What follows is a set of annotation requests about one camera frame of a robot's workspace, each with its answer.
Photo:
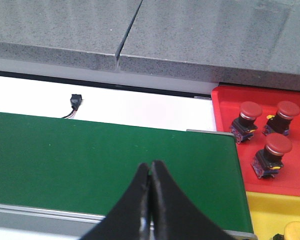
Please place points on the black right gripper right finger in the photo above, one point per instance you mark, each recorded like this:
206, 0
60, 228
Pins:
174, 215

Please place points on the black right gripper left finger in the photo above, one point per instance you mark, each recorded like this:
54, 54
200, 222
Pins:
130, 218

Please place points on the red mushroom push button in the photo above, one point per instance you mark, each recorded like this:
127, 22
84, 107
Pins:
267, 162
280, 122
243, 127

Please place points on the yellow mushroom push button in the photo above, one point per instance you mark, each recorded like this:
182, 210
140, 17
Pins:
291, 232

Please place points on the green conveyor belt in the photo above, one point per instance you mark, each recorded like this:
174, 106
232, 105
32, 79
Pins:
84, 166

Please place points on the yellow plastic tray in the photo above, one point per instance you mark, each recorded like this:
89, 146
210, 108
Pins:
270, 213

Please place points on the grey stone countertop slab left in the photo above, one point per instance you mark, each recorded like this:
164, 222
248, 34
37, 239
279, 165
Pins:
85, 34

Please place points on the grey stone countertop slab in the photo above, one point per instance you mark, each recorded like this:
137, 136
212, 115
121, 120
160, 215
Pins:
85, 34
245, 42

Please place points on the grey stone countertop slab right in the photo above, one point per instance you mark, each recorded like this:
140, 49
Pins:
245, 42

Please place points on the black connector with cable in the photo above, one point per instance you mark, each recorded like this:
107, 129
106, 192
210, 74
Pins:
75, 101

